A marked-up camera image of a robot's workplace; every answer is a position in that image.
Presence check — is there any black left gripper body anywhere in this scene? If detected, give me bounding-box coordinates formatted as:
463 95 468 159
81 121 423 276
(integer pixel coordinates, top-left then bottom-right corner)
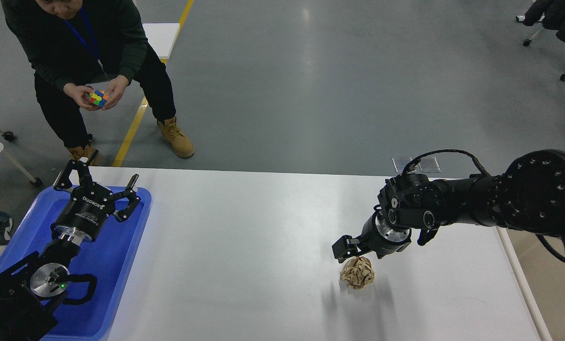
51 184 115 242

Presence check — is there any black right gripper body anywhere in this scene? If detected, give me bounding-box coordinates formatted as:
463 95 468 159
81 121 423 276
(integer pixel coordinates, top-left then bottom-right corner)
358 212 412 259

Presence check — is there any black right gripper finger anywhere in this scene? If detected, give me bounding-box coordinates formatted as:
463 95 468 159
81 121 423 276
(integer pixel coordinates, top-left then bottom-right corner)
332 235 361 259
337 247 371 264

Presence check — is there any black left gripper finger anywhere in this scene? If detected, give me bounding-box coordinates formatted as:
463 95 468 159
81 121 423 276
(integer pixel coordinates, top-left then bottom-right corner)
54 160 95 192
110 174 140 223

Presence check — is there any brown paper ball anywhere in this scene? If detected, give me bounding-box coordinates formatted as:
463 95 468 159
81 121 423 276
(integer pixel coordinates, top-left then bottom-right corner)
339 256 375 290

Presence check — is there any colourful puzzle cube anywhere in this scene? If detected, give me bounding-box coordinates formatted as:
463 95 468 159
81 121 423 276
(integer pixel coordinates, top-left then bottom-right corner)
87 91 109 108

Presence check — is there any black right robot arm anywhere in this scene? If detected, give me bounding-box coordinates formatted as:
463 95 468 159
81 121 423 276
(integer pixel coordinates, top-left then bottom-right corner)
332 149 565 263

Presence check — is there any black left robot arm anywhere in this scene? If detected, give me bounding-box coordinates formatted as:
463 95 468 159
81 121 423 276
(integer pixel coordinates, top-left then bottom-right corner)
0 160 152 341

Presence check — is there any person's right hand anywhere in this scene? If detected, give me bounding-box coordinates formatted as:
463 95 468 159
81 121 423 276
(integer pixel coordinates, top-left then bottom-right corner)
62 83 101 111

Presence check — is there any person's left hand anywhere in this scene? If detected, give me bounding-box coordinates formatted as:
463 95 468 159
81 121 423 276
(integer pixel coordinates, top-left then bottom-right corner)
102 75 129 110

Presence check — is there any blue plastic tray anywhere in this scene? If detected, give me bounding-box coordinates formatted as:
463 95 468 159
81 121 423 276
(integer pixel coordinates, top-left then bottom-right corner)
0 188 152 341

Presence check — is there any left metal floor plate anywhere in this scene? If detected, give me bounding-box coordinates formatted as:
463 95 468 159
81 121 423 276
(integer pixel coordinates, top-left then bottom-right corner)
392 157 417 174

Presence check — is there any metal floor plate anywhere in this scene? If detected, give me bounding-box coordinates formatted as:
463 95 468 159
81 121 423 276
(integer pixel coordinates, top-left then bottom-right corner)
392 157 417 174
418 156 442 173

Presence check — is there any right metal floor plate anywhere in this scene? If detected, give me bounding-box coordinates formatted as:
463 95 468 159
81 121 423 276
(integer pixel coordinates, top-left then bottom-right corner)
418 156 442 173

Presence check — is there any person in dark green sweater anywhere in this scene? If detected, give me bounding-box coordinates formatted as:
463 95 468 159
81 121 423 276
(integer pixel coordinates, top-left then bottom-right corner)
1 0 194 160

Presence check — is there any white foam board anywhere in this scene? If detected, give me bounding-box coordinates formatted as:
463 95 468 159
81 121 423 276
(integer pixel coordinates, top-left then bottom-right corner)
143 22 181 60

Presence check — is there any beige plastic bin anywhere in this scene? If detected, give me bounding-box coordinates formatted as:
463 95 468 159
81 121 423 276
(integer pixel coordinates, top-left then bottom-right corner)
497 227 565 341

